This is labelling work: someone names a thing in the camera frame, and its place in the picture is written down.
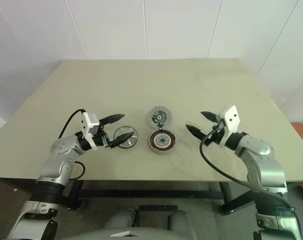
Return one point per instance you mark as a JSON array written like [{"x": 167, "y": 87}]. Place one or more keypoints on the grey round wheel part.
[{"x": 157, "y": 117}]

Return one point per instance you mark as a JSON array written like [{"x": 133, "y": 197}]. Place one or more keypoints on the silver round spoked rotor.
[{"x": 121, "y": 130}]

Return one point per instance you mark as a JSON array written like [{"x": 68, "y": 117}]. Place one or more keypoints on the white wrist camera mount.
[
  {"x": 90, "y": 125},
  {"x": 231, "y": 117}
]

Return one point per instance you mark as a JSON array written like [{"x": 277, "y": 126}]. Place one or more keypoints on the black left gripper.
[{"x": 101, "y": 140}]

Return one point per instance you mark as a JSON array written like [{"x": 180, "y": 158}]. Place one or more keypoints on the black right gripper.
[{"x": 216, "y": 136}]

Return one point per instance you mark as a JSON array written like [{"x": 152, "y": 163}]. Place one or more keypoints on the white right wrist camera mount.
[{"x": 231, "y": 117}]

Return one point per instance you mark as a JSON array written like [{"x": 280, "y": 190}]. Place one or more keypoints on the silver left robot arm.
[{"x": 61, "y": 147}]

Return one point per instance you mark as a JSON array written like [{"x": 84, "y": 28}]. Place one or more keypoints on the motor stator with copper windings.
[{"x": 155, "y": 143}]

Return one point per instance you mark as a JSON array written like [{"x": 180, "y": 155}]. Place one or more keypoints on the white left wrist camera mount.
[{"x": 90, "y": 125}]

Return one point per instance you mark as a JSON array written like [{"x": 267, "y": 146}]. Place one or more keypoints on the black metal table frame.
[{"x": 141, "y": 193}]

